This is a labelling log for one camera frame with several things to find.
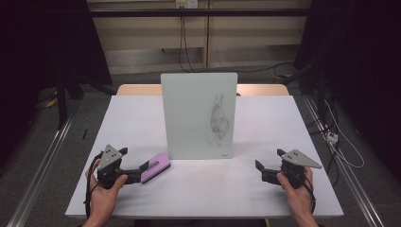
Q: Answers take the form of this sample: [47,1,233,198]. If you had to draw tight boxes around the black cable bundle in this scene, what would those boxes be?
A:
[308,103,340,187]

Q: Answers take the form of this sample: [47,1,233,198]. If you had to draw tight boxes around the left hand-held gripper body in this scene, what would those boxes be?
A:
[96,144,142,190]

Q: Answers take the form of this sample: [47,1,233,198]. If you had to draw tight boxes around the purple board eraser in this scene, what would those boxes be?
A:
[140,152,172,184]

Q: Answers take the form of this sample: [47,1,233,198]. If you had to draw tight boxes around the white table cover sheet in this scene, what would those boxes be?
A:
[64,95,344,220]

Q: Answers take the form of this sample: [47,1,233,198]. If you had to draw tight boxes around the white wall socket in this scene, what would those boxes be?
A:
[175,0,199,9]

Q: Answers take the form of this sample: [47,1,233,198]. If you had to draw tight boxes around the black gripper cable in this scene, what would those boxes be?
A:
[292,175,318,216]
[82,150,105,219]

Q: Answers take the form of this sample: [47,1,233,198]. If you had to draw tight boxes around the person's right hand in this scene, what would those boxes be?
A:
[276,166,316,219]

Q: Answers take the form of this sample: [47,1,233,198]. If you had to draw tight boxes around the black curtain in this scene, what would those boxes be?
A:
[0,0,113,166]
[292,0,401,183]

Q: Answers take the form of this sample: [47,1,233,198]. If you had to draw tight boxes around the white glass board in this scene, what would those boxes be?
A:
[160,72,238,161]

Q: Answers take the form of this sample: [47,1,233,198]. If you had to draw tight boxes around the white floor cable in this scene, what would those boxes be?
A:
[323,98,366,169]

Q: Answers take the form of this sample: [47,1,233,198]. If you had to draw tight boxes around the wooden table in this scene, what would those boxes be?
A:
[116,83,290,97]

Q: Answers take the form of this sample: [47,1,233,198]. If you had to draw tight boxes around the black metal stand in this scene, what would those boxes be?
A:
[54,73,69,131]

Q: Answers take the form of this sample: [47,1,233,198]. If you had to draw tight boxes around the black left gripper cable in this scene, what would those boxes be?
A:
[82,150,105,219]

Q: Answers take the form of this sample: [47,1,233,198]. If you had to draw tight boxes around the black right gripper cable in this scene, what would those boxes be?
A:
[292,175,318,216]

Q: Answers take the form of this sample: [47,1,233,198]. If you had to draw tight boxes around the aluminium floor rail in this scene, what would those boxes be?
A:
[303,96,386,227]
[6,102,80,227]

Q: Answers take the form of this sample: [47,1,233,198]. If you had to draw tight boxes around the white power strip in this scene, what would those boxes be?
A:
[325,131,340,145]

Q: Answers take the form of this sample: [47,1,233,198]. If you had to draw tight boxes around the black hanging wall cables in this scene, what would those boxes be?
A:
[178,8,197,74]

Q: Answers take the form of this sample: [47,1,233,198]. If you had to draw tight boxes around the black horizontal metal bar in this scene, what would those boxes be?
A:
[89,8,311,18]

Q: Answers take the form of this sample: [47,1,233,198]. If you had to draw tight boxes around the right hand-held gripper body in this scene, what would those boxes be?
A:
[260,148,323,190]

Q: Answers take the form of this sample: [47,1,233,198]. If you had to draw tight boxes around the person's left hand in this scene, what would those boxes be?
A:
[84,166,129,219]

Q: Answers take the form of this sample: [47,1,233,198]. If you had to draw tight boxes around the yellow floor tape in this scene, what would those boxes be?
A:
[44,97,60,109]

